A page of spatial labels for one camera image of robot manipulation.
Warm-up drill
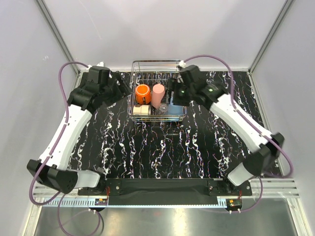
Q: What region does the orange cup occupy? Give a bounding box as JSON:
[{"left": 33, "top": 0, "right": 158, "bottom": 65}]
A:
[{"left": 135, "top": 84, "right": 151, "bottom": 105}]

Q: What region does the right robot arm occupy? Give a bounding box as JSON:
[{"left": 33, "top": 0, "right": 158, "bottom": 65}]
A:
[{"left": 163, "top": 62, "right": 284, "bottom": 195}]

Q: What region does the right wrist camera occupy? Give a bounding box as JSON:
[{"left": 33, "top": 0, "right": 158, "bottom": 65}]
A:
[{"left": 178, "top": 60, "right": 187, "bottom": 70}]

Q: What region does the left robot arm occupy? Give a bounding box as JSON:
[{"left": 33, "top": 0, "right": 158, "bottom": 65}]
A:
[{"left": 27, "top": 66, "right": 131, "bottom": 195}]

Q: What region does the pink plastic cup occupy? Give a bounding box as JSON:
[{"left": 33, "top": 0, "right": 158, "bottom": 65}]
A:
[{"left": 151, "top": 84, "right": 165, "bottom": 108}]

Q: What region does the floor purple cable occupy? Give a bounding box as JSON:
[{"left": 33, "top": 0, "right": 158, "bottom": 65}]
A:
[{"left": 57, "top": 194, "right": 103, "bottom": 236}]

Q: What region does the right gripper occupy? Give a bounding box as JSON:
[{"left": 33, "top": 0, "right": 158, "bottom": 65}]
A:
[{"left": 160, "top": 78, "right": 194, "bottom": 107}]

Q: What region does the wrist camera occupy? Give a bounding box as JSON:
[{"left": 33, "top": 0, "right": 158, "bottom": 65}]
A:
[
  {"left": 88, "top": 61, "right": 104, "bottom": 69},
  {"left": 178, "top": 60, "right": 187, "bottom": 70}
]

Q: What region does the blue plastic cup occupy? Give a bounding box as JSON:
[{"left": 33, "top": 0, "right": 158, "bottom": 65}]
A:
[{"left": 167, "top": 104, "right": 183, "bottom": 116}]

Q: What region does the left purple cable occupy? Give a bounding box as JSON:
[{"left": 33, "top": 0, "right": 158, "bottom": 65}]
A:
[{"left": 29, "top": 61, "right": 89, "bottom": 206}]

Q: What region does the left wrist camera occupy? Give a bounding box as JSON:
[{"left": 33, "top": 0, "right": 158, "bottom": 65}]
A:
[{"left": 88, "top": 61, "right": 104, "bottom": 69}]

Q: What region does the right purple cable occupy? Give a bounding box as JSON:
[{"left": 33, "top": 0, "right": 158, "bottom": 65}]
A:
[{"left": 184, "top": 54, "right": 294, "bottom": 179}]

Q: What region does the small clear plastic cup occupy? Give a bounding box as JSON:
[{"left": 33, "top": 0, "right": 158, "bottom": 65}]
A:
[{"left": 156, "top": 103, "right": 168, "bottom": 116}]

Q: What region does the metal cup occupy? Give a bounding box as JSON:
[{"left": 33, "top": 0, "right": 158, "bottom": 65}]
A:
[{"left": 132, "top": 104, "right": 151, "bottom": 116}]

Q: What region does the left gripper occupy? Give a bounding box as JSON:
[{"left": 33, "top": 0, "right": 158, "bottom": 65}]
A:
[{"left": 100, "top": 71, "right": 133, "bottom": 106}]

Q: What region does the wire dish rack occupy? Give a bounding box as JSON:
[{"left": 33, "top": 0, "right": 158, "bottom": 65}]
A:
[{"left": 128, "top": 59, "right": 187, "bottom": 122}]

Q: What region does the black base bar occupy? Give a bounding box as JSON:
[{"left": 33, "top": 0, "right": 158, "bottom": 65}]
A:
[{"left": 78, "top": 178, "right": 252, "bottom": 206}]

